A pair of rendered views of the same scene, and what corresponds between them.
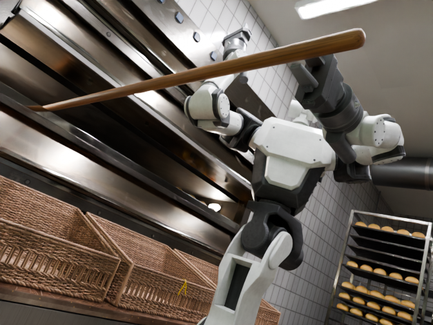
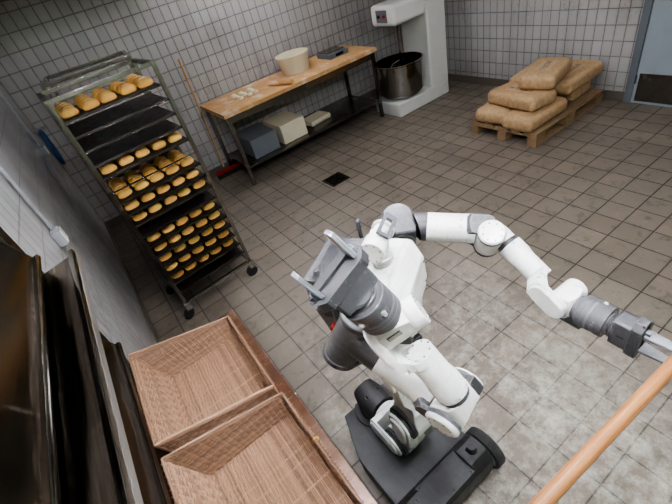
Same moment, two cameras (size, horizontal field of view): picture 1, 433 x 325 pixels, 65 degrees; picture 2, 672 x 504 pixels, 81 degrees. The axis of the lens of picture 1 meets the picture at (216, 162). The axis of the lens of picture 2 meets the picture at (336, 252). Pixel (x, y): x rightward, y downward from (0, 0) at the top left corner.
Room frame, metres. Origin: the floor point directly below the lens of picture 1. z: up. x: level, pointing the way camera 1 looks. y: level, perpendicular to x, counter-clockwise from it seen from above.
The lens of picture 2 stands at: (0.99, 0.56, 2.10)
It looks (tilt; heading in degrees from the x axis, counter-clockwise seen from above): 38 degrees down; 289
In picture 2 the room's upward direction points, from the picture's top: 17 degrees counter-clockwise
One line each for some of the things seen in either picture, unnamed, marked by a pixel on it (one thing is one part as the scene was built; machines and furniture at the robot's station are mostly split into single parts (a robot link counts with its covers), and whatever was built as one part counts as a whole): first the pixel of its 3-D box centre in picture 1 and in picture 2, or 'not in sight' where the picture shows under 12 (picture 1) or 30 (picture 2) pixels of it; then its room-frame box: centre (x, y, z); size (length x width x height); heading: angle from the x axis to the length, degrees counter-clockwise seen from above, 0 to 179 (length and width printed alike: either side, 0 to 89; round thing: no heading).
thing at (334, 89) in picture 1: (327, 94); (617, 326); (0.58, -0.16, 1.19); 0.12 x 0.10 x 0.13; 133
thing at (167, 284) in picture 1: (147, 268); (264, 489); (1.65, 0.12, 0.72); 0.56 x 0.49 x 0.28; 135
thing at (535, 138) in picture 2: not in sight; (535, 111); (-0.18, -4.07, 0.07); 1.20 x 0.80 x 0.14; 44
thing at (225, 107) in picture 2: not in sight; (299, 110); (2.61, -4.43, 0.45); 2.20 x 0.80 x 0.90; 44
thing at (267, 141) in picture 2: not in sight; (257, 140); (3.11, -3.94, 0.35); 0.50 x 0.36 x 0.24; 134
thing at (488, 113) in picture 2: not in sight; (504, 106); (0.17, -4.00, 0.22); 0.62 x 0.36 x 0.15; 50
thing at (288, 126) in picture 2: not in sight; (284, 126); (2.81, -4.23, 0.35); 0.50 x 0.36 x 0.24; 136
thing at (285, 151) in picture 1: (287, 167); (370, 293); (1.21, -0.26, 1.26); 0.34 x 0.30 x 0.36; 76
